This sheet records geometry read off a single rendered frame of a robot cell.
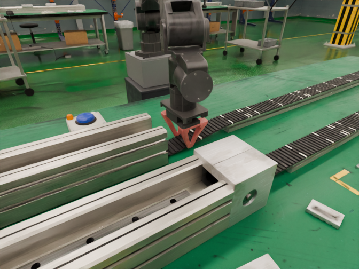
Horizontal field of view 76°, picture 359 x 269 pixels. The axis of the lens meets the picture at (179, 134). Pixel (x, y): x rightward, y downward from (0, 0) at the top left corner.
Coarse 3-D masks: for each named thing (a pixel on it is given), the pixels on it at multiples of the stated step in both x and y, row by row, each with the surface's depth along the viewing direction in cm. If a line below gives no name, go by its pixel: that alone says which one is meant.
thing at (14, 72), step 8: (0, 16) 240; (0, 32) 281; (8, 32) 248; (8, 48) 292; (16, 56) 261; (0, 72) 281; (8, 72) 281; (16, 72) 281; (0, 80) 259; (8, 80) 264; (16, 80) 311; (24, 80) 275
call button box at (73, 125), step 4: (92, 112) 59; (96, 112) 59; (76, 116) 57; (96, 116) 57; (100, 116) 57; (72, 120) 55; (96, 120) 55; (100, 120) 55; (104, 120) 55; (68, 124) 53; (72, 124) 53; (76, 124) 53; (80, 124) 53; (84, 124) 53; (88, 124) 53; (92, 124) 53; (96, 124) 53; (68, 128) 55; (72, 128) 52; (76, 128) 52; (80, 128) 52; (84, 128) 52
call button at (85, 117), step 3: (81, 114) 55; (84, 114) 55; (87, 114) 55; (90, 114) 55; (78, 117) 53; (81, 117) 53; (84, 117) 53; (87, 117) 53; (90, 117) 53; (93, 117) 54; (78, 120) 53; (81, 120) 53; (84, 120) 53; (87, 120) 53; (90, 120) 53
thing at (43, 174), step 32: (96, 128) 47; (128, 128) 49; (160, 128) 47; (0, 160) 39; (32, 160) 42; (64, 160) 38; (96, 160) 40; (128, 160) 44; (160, 160) 49; (0, 192) 35; (32, 192) 37; (64, 192) 40; (0, 224) 36
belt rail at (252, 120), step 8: (336, 88) 84; (344, 88) 87; (312, 96) 77; (320, 96) 80; (296, 104) 75; (304, 104) 76; (272, 112) 70; (280, 112) 71; (248, 120) 65; (256, 120) 66; (224, 128) 62; (232, 128) 62
